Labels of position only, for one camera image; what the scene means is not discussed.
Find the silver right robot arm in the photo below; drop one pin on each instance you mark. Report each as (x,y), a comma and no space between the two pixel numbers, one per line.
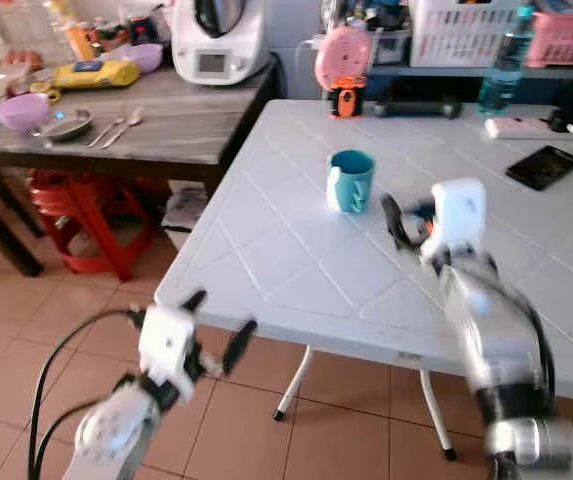
(496,350)

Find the teal ceramic mug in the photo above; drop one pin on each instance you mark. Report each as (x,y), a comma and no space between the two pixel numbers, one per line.
(352,182)

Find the white metal table leg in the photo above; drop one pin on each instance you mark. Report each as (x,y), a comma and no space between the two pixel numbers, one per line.
(436,415)
(293,383)

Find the white box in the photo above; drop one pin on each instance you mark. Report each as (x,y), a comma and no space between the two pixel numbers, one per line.
(182,215)

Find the black dumbbell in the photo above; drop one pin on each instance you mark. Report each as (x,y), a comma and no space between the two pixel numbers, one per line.
(416,107)

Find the white plastic folding table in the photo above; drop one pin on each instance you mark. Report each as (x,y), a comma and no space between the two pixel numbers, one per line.
(366,345)

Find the orange black tape measure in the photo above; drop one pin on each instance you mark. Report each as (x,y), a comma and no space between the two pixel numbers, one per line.
(345,101)

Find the black smartphone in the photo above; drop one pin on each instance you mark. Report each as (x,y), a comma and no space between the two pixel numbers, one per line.
(543,167)

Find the white power strip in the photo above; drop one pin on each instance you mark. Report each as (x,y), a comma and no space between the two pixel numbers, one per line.
(518,127)

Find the red plastic stool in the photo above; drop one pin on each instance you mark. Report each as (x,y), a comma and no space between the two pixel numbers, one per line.
(84,215)

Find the pink round gadget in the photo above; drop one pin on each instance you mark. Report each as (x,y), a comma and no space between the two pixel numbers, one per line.
(343,57)

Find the dark wooden table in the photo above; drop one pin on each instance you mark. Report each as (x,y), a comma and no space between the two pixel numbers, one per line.
(96,166)

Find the teal plastic water bottle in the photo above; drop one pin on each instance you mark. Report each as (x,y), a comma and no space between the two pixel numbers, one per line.
(506,75)

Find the black power plug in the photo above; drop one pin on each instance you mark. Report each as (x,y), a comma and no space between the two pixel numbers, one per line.
(558,120)

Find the metal spoon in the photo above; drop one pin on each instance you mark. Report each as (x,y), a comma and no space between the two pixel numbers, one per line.
(126,125)

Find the white plastic basket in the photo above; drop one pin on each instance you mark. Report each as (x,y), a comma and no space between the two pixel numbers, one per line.
(461,32)

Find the metal fork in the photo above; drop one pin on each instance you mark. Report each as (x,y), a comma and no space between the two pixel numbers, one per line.
(107,130)

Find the round metal plate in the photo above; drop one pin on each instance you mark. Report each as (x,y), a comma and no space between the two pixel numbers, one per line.
(63,125)

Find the pink plastic basket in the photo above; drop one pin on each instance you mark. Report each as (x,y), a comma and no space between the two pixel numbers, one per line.
(569,40)

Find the white kitchen blender appliance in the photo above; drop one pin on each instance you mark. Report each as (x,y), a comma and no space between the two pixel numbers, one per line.
(219,45)

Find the purple plastic bowl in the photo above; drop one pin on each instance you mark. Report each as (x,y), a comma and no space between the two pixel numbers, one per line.
(146,58)
(21,111)

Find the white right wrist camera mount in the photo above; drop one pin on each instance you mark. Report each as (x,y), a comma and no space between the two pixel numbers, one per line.
(459,212)

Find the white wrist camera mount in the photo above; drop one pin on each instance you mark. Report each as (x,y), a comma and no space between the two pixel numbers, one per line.
(166,342)
(459,212)

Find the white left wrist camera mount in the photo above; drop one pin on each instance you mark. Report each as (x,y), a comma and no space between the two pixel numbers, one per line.
(166,342)

